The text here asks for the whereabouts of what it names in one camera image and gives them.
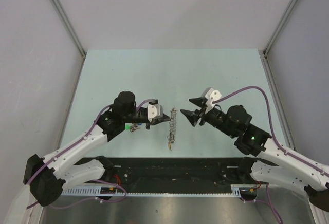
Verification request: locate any aluminium frame post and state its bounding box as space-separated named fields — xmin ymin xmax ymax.
xmin=50 ymin=0 xmax=86 ymax=59
xmin=262 ymin=0 xmax=299 ymax=57

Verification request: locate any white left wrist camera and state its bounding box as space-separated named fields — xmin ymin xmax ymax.
xmin=147 ymin=100 xmax=163 ymax=121

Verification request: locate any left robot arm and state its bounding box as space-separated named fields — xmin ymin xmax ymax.
xmin=23 ymin=91 xmax=170 ymax=207

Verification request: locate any right aluminium frame post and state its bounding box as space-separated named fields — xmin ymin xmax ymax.
xmin=262 ymin=0 xmax=299 ymax=57

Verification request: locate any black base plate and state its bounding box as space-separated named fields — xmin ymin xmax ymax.
xmin=100 ymin=158 xmax=257 ymax=194

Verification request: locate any white slotted cable duct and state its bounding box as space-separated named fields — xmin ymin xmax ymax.
xmin=61 ymin=184 xmax=244 ymax=198

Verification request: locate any left aluminium frame post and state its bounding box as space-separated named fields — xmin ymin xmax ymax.
xmin=50 ymin=0 xmax=86 ymax=59

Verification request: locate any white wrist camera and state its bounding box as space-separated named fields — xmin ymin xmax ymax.
xmin=147 ymin=100 xmax=163 ymax=121
xmin=201 ymin=87 xmax=222 ymax=114

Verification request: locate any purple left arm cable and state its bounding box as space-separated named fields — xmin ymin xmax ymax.
xmin=23 ymin=98 xmax=155 ymax=209

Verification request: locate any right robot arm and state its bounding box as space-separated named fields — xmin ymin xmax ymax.
xmin=181 ymin=97 xmax=328 ymax=211

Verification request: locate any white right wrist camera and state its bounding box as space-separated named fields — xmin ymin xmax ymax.
xmin=201 ymin=87 xmax=222 ymax=114

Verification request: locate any steel disc with key rings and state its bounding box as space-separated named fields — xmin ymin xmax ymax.
xmin=167 ymin=107 xmax=177 ymax=146

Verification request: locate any aluminium rail right side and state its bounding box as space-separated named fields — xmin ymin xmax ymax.
xmin=259 ymin=50 xmax=296 ymax=149

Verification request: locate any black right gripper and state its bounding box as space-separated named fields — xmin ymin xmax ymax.
xmin=180 ymin=97 xmax=236 ymax=138

